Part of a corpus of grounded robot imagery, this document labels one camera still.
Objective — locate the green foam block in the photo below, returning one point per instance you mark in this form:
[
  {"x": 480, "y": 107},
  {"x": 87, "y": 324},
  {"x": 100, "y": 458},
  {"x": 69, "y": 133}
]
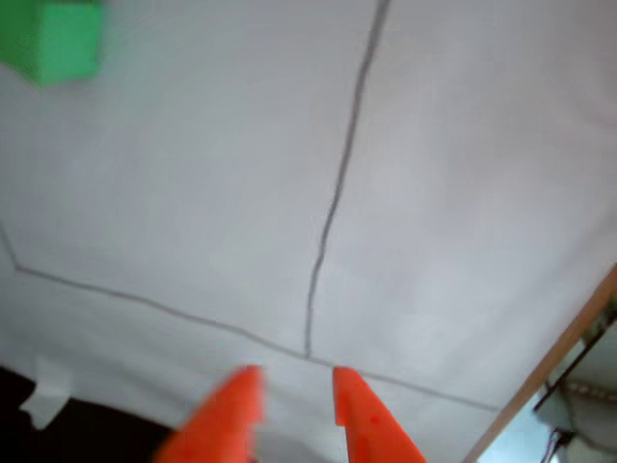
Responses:
[{"x": 58, "y": 43}]

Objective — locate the wooden board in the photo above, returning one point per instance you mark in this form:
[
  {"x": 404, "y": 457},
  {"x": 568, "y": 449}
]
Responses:
[{"x": 544, "y": 366}]

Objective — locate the white tape piece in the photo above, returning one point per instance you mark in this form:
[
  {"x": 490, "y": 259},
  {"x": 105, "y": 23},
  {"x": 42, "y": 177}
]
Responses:
[{"x": 48, "y": 390}]

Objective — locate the grey metal frame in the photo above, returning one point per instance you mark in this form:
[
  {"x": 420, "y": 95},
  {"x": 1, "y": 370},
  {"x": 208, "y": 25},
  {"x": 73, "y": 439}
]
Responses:
[{"x": 571, "y": 364}]

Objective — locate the white paper sheet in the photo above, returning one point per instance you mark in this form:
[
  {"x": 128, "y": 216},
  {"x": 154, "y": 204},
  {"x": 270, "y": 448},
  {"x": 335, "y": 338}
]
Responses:
[{"x": 434, "y": 193}]

